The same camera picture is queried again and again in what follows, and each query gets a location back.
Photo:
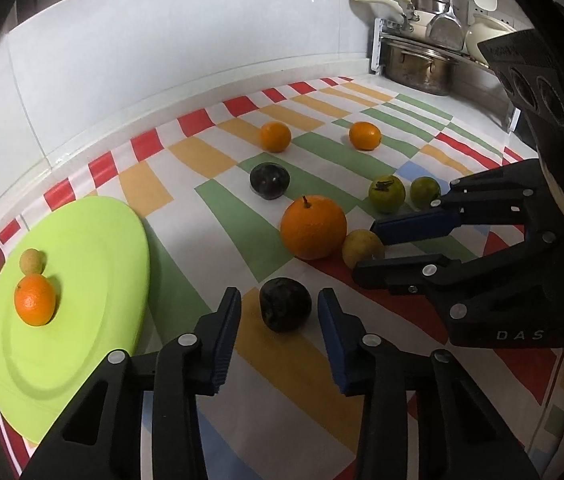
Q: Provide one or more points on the white bowl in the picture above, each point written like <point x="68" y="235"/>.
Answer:
<point x="481" y="35"/>

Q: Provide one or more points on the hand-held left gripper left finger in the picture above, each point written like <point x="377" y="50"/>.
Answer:
<point x="224" y="342"/>

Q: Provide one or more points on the dark plum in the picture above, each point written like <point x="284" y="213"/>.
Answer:
<point x="284" y="305"/>
<point x="269" y="181"/>

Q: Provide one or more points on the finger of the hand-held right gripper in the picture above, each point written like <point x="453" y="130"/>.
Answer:
<point x="391" y="275"/>
<point x="411" y="227"/>

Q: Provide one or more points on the small orange with stem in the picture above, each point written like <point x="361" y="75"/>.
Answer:
<point x="34" y="302"/>

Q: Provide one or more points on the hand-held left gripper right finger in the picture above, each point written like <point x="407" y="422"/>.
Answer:
<point x="334" y="347"/>

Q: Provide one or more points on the green tangerine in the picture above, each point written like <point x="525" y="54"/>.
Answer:
<point x="424" y="192"/>

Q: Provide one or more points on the green plate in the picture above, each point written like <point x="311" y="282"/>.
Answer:
<point x="87" y="310"/>

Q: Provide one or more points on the steel slotted spatula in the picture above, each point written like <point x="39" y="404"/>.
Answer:
<point x="445" y="30"/>

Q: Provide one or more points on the steel pot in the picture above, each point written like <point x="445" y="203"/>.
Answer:
<point x="416" y="67"/>

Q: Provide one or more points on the metal corner rack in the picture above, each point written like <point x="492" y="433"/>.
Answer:
<point x="376" y="50"/>

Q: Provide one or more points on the large orange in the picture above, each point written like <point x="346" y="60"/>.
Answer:
<point x="313" y="230"/>

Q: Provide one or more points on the checkered tablecloth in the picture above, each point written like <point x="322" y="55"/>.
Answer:
<point x="212" y="170"/>

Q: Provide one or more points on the yellow round fruit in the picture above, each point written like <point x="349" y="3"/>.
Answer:
<point x="360" y="247"/>

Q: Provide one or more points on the green persimmon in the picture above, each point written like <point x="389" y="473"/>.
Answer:
<point x="386" y="195"/>

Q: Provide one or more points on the small longan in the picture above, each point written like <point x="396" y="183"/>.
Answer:
<point x="32" y="262"/>

